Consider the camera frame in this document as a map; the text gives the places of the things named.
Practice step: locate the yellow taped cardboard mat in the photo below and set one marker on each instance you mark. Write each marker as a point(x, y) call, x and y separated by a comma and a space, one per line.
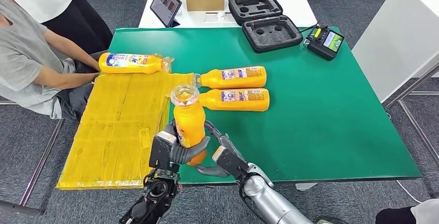
point(116, 130)

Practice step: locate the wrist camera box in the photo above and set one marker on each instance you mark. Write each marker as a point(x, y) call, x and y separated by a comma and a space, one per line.
point(231, 164)
point(161, 150)

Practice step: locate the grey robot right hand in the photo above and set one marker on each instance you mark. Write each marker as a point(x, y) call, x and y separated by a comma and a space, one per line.
point(209, 171)

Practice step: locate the standing person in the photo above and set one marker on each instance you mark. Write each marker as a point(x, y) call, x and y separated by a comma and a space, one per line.
point(68, 10)

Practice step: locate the orange detergent bottle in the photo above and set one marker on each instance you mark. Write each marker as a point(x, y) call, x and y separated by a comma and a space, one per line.
point(151, 65)
point(219, 100)
point(190, 123)
point(216, 79)

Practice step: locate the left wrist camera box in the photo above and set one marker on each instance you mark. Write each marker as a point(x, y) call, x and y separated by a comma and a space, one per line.
point(161, 150)

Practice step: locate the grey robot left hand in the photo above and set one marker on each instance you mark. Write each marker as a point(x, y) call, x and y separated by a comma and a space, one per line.
point(185, 154)

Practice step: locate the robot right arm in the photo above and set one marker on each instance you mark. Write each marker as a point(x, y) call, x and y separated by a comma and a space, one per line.
point(271, 202)

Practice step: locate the seated person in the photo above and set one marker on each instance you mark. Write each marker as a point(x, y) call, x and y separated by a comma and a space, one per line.
point(24, 58)

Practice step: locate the black foam-lined carrying case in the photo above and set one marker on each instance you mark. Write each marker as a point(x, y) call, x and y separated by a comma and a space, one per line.
point(271, 32)

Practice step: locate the black tablet with stand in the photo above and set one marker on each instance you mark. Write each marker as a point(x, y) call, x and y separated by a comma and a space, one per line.
point(165, 4)

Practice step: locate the metal table leg frame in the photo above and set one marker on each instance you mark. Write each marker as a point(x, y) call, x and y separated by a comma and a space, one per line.
point(415, 126)
point(37, 171)

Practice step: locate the small white packet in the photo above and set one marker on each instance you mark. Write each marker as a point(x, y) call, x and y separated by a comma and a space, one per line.
point(219, 17)

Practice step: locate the black remote controller with screen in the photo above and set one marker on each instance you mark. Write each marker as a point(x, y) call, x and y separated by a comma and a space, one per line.
point(324, 45)

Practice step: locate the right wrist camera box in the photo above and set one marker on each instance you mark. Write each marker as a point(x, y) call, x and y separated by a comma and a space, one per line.
point(231, 164)

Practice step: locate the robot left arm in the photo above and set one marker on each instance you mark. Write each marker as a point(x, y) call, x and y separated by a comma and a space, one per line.
point(154, 198)

